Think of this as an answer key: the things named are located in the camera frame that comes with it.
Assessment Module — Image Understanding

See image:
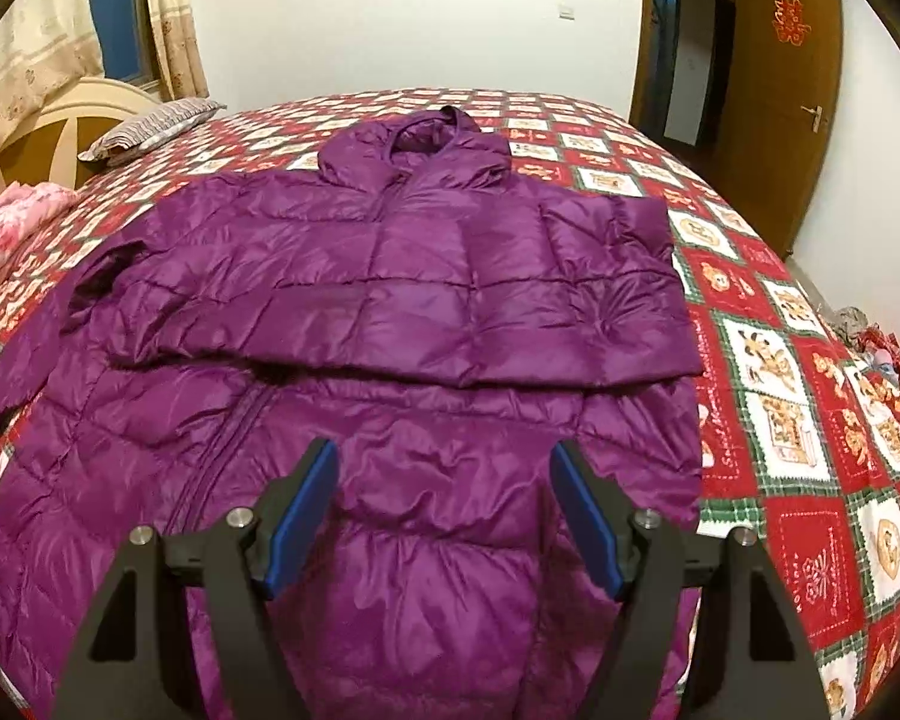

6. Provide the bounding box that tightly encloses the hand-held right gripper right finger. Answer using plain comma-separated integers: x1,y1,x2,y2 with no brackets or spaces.
549,441,833,720

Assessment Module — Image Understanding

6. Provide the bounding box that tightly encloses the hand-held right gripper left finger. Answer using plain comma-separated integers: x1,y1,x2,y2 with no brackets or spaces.
51,436,340,720

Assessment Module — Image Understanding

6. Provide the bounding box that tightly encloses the purple puffer jacket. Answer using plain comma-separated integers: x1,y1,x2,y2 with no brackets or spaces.
0,106,710,720

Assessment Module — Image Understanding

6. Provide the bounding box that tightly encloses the pile of mixed clothes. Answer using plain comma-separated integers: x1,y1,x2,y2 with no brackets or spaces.
829,306,900,391

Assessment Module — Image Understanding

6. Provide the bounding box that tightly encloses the red patchwork printed blanket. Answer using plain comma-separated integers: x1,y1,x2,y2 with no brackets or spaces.
0,86,900,720

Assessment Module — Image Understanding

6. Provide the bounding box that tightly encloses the pink floral quilt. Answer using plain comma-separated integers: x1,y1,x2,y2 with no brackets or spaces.
0,181,80,293

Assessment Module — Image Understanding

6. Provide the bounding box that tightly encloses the striped pillow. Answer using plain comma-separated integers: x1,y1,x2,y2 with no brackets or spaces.
79,97,227,162

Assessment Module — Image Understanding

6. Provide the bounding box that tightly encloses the brown wooden door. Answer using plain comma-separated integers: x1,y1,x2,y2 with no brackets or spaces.
709,0,845,256

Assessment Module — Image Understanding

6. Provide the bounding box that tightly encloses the cream wooden headboard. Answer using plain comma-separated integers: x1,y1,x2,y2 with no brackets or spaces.
0,76,162,200

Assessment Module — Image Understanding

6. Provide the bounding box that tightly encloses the window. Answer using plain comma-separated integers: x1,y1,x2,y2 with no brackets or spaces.
82,0,162,95

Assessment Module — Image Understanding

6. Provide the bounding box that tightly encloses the red paper door decoration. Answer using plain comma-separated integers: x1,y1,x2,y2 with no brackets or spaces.
766,0,809,46

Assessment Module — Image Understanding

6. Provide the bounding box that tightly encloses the brown wooden door frame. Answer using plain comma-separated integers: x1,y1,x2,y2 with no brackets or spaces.
630,0,743,151

